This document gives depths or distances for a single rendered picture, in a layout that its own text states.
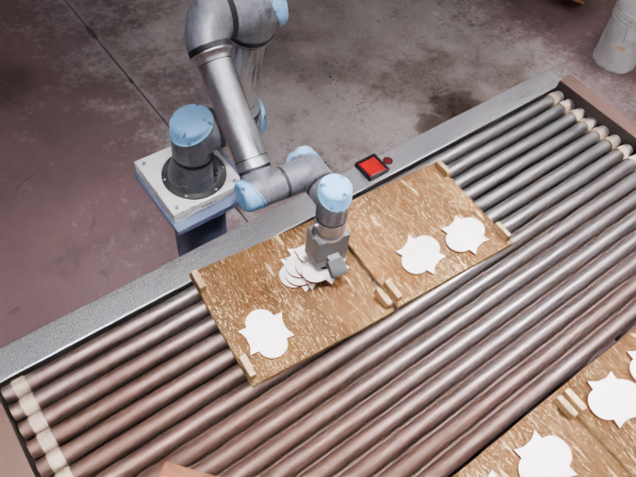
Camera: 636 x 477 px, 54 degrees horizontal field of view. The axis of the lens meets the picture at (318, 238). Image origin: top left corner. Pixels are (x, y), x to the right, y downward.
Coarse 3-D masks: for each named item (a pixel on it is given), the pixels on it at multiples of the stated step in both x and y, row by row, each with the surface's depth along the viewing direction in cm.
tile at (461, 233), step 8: (456, 216) 178; (456, 224) 176; (464, 224) 176; (472, 224) 176; (480, 224) 176; (448, 232) 174; (456, 232) 174; (464, 232) 174; (472, 232) 175; (480, 232) 175; (448, 240) 172; (456, 240) 172; (464, 240) 173; (472, 240) 173; (480, 240) 173; (488, 240) 174; (456, 248) 171; (464, 248) 171; (472, 248) 171
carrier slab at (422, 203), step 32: (384, 192) 182; (416, 192) 183; (448, 192) 184; (352, 224) 174; (384, 224) 175; (416, 224) 176; (448, 224) 177; (384, 256) 168; (448, 256) 170; (480, 256) 171; (416, 288) 163
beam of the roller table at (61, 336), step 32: (512, 96) 215; (544, 96) 219; (448, 128) 203; (480, 128) 204; (416, 160) 193; (352, 192) 183; (256, 224) 174; (288, 224) 174; (192, 256) 166; (224, 256) 166; (128, 288) 158; (160, 288) 159; (64, 320) 152; (96, 320) 153; (0, 352) 146; (32, 352) 146; (64, 352) 149; (0, 384) 142
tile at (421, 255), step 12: (408, 240) 171; (420, 240) 171; (432, 240) 172; (396, 252) 169; (408, 252) 169; (420, 252) 169; (432, 252) 169; (408, 264) 166; (420, 264) 167; (432, 264) 167
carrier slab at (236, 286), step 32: (256, 256) 165; (288, 256) 166; (352, 256) 167; (224, 288) 158; (256, 288) 159; (288, 288) 160; (320, 288) 161; (352, 288) 162; (224, 320) 153; (288, 320) 155; (320, 320) 155; (352, 320) 156; (288, 352) 150; (256, 384) 145
